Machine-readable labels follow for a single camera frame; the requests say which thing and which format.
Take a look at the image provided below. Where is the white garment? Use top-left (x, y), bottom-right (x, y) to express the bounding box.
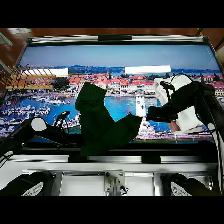
top-left (153, 73), bottom-right (205, 135)

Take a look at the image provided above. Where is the dark green garment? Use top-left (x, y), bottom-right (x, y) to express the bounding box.
top-left (74, 81), bottom-right (144, 157)

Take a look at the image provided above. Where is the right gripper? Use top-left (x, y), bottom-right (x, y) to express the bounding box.
top-left (146, 103), bottom-right (180, 124)

